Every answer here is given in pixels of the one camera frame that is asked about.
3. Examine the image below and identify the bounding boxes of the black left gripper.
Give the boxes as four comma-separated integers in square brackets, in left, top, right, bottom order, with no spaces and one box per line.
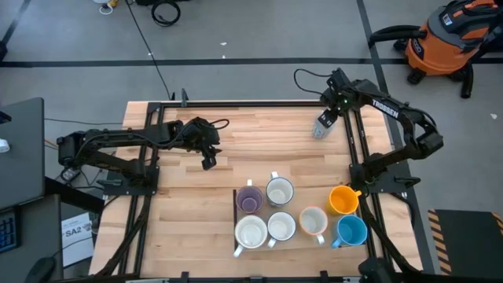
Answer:
[178,116,222,171]

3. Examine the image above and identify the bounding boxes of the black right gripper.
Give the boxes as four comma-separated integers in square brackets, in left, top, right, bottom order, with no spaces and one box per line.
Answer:
[317,68,357,129]

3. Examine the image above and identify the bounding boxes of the blue geometric pattern mug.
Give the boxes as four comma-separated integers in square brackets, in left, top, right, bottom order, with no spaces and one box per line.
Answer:
[312,113,336,140]

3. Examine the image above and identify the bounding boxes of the purple mug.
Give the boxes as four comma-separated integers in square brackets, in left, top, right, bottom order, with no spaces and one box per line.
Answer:
[234,178,265,215]

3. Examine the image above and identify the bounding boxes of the navy white floral mug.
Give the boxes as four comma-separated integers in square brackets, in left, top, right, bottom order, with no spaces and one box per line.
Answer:
[265,171,296,208]
[266,211,298,249]

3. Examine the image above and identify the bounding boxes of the yellow orange mug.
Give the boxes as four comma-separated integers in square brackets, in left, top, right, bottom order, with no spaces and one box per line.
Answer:
[328,184,362,216]

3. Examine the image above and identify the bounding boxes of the grey green mug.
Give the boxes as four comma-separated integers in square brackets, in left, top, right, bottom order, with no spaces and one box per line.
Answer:
[232,214,269,259]

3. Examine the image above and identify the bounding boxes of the yellow dotted white mug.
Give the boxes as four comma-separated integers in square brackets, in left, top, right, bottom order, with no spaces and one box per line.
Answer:
[298,205,329,245]

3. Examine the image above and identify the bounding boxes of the light blue mug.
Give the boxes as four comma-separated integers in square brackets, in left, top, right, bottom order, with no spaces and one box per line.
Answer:
[330,214,369,249]

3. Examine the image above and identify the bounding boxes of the wooden riser shelf black legs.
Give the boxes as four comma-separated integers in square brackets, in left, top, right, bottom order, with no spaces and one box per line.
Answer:
[232,184,365,255]

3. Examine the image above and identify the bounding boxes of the orange shop vacuum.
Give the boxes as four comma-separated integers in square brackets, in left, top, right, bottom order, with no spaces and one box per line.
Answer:
[368,0,503,99]

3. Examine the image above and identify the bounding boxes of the black power adapter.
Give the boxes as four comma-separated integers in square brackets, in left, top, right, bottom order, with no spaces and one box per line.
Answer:
[61,167,82,182]

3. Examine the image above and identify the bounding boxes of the white printed paper sheet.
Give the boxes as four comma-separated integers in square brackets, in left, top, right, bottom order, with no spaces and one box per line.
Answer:
[61,211,95,268]

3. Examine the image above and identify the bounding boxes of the black yellow hazard mat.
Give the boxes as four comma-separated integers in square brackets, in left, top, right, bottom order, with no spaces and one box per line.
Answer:
[427,208,503,276]

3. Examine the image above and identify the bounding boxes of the black office chair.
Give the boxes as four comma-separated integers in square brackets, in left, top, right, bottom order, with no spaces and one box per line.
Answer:
[24,255,57,283]

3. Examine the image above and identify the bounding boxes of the black backlit keyboard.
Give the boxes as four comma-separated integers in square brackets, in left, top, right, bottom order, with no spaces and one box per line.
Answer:
[0,208,21,254]

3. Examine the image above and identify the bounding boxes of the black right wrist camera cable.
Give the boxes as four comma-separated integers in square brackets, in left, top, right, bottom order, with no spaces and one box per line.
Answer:
[293,68,335,97]

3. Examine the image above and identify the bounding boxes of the black aluminium table frame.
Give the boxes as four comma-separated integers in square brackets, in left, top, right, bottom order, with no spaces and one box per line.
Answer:
[94,100,421,283]

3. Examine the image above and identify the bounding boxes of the long black floor cable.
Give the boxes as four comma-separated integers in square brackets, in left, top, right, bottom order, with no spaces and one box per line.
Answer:
[124,0,176,101]

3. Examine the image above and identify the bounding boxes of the coiled black cable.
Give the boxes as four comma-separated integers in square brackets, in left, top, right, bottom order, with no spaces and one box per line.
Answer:
[151,0,182,28]

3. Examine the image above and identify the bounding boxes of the thin black floor cable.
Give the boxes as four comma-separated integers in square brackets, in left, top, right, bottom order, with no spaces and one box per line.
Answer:
[44,117,123,126]

